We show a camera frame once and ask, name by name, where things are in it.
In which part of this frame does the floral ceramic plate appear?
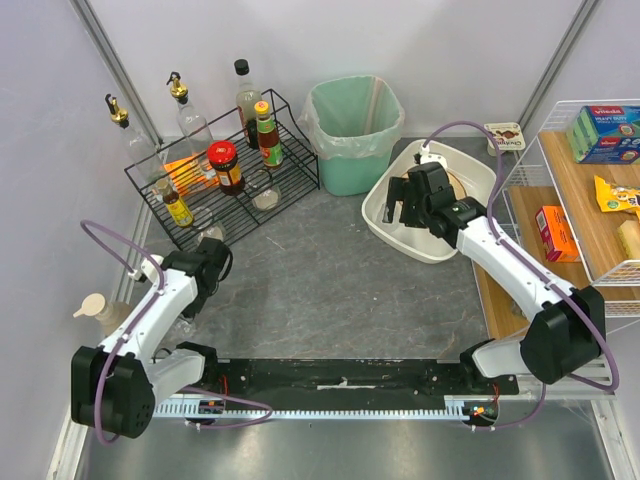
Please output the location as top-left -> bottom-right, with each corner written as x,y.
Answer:
447,171 -> 468,200

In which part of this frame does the yellow sponge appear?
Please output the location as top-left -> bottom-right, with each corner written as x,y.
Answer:
617,220 -> 640,260

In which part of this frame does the green sponge pack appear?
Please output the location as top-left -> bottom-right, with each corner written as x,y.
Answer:
566,105 -> 639,165

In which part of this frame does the glass jar with rice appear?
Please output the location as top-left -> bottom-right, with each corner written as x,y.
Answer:
247,169 -> 281,211

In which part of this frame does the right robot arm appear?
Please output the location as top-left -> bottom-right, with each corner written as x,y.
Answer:
383,162 -> 606,385

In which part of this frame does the white wire shelf unit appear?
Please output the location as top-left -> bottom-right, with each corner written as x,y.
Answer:
496,100 -> 639,340

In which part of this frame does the black wire rack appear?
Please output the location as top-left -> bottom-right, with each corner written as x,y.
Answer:
124,89 -> 320,250

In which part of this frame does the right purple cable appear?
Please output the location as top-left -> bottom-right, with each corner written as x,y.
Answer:
421,120 -> 621,430

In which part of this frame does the white plastic basin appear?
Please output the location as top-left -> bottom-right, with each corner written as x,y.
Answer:
361,139 -> 496,264

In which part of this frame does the green trash bin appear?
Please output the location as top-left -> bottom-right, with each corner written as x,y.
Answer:
299,75 -> 405,196

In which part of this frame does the orange snack packet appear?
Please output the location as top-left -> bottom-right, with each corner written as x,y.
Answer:
164,156 -> 219,196

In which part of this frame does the wide glass jar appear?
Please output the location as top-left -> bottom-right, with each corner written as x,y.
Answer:
192,207 -> 226,247

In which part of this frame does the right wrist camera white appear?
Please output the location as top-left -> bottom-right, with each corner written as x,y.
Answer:
414,143 -> 448,170

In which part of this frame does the glass oil bottle gold spout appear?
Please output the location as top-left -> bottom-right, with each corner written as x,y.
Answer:
166,71 -> 213,177

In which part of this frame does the red lid sauce jar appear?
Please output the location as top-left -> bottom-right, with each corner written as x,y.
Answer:
207,140 -> 245,196

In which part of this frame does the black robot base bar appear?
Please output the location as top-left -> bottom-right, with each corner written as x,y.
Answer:
199,359 -> 519,401

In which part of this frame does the clear plastic cup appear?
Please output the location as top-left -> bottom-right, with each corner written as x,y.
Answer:
174,320 -> 195,339

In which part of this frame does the yellow cap chili sauce bottle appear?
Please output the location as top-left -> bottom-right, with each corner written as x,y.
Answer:
254,100 -> 284,169

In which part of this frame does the beige pump soap bottle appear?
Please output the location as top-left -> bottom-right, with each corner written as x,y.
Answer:
73,293 -> 133,337

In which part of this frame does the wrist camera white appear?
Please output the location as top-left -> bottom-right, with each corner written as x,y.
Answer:
414,143 -> 448,170
127,254 -> 164,284

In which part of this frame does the small yellow label bottle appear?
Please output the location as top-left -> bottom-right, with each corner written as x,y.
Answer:
155,178 -> 194,228

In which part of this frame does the yellow snack bag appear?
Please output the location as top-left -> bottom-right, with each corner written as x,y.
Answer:
594,176 -> 639,216

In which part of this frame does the dark soy sauce bottle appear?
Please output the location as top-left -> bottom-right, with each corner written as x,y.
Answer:
234,58 -> 262,150

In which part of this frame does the chocolate pudding cup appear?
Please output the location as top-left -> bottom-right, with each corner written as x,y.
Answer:
484,122 -> 526,153

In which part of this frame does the orange pink box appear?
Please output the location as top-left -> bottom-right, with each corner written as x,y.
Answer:
535,205 -> 580,263

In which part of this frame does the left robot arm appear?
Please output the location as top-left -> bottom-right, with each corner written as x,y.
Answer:
70,238 -> 233,438

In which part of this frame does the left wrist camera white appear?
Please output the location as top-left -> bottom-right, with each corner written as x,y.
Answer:
127,254 -> 164,284

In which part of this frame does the grey cable duct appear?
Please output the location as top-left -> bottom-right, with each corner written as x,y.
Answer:
149,394 -> 541,419

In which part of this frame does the clear trash bag liner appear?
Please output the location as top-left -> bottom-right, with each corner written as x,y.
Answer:
299,75 -> 405,159

